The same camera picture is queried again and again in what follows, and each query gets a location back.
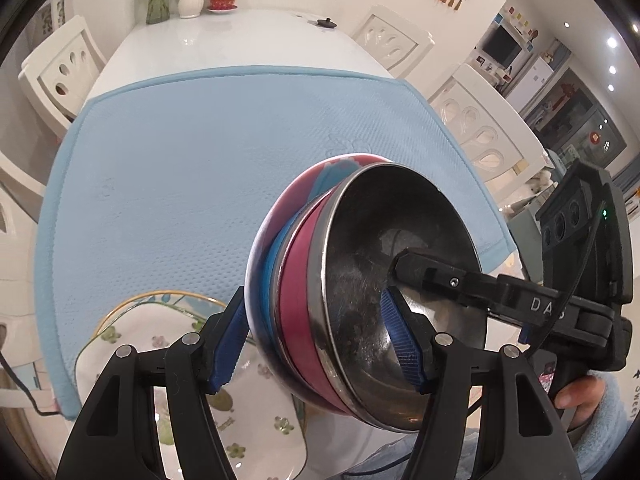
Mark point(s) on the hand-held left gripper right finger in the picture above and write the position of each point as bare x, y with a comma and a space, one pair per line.
402, 340

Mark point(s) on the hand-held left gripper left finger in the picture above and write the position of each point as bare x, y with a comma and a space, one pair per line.
227, 350

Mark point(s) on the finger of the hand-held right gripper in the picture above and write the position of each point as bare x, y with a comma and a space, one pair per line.
440, 277

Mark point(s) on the hexagonal tree print plate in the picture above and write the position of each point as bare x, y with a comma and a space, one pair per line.
255, 405

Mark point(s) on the round blue leaf plate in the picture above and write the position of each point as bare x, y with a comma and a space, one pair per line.
165, 302

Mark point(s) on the blue steel bowl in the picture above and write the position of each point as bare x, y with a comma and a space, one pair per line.
276, 285

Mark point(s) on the red steel bowl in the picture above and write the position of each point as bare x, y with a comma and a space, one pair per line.
360, 240

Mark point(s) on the pink cartoon bowl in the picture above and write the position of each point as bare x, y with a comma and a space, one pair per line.
270, 240

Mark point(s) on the person's right forearm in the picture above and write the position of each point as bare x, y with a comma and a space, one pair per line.
615, 435

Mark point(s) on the person's right hand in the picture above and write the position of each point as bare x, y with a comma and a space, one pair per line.
585, 395

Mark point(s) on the light blue fleece robe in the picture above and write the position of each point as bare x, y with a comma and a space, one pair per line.
385, 465

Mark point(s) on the white dining chair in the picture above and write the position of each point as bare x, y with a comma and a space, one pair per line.
20, 180
50, 105
520, 130
395, 60

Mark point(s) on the dark glass cabinet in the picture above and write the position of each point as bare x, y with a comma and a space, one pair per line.
575, 115

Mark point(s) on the blue textured table mat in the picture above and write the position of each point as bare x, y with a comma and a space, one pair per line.
200, 160

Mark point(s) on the television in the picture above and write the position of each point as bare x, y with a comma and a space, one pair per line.
501, 46

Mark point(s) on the small black lid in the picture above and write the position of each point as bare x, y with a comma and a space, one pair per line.
326, 22

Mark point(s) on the red lidded cup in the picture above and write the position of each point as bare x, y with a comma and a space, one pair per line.
222, 1

